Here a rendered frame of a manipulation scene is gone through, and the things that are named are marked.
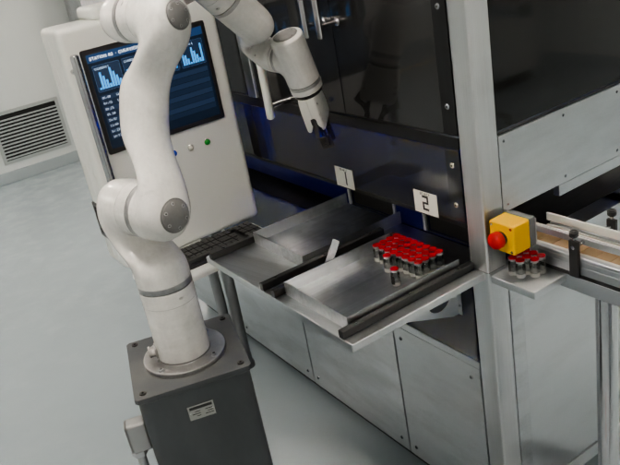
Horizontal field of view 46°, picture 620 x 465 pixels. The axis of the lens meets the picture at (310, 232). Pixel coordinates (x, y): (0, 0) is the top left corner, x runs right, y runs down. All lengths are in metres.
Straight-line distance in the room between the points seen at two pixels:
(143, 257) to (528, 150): 0.91
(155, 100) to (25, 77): 5.39
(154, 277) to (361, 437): 1.35
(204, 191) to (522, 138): 1.10
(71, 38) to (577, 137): 1.38
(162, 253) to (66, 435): 1.70
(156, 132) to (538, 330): 1.10
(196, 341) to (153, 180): 0.39
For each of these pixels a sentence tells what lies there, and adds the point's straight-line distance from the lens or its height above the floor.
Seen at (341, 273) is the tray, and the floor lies 0.88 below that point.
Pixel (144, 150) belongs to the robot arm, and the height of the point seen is 1.35.
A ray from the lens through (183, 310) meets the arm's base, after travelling 1.63.
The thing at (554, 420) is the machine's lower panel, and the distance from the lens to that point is 2.24.
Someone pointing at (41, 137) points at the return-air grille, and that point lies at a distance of 6.96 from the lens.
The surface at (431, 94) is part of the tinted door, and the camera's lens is 1.74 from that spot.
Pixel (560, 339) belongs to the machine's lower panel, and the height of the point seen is 0.57.
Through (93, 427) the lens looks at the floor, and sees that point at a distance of 3.18.
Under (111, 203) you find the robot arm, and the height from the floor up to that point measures 1.25.
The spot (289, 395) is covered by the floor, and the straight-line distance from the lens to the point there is 3.00.
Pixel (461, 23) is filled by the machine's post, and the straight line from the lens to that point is 1.61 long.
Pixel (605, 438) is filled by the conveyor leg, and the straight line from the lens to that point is 2.04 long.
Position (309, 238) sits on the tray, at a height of 0.88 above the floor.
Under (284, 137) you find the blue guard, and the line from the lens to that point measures 2.34.
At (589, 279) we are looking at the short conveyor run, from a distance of 1.75.
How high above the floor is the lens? 1.74
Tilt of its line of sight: 24 degrees down
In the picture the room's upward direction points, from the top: 11 degrees counter-clockwise
